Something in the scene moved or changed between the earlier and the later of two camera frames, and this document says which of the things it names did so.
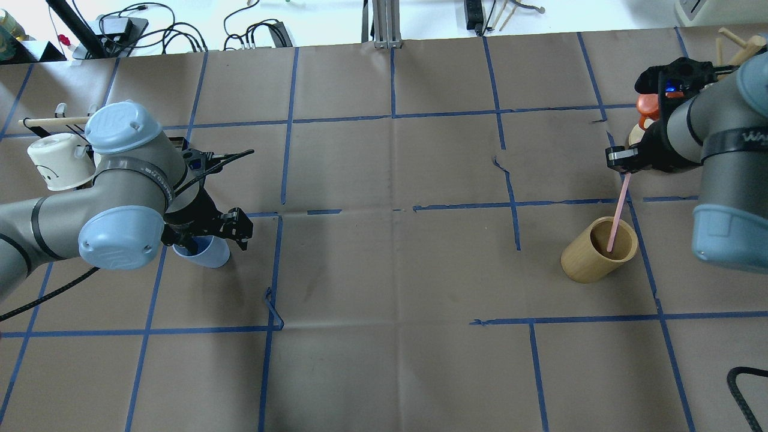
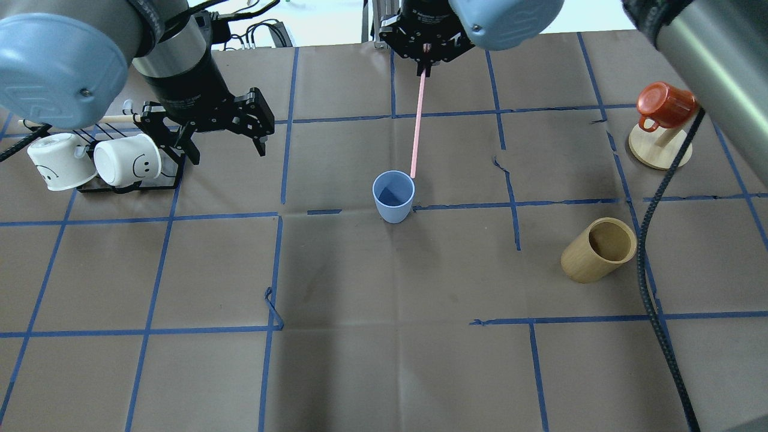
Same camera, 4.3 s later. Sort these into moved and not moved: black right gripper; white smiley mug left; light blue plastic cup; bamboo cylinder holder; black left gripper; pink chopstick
Moved: black right gripper; pink chopstick; light blue plastic cup; black left gripper
Not moved: white smiley mug left; bamboo cylinder holder
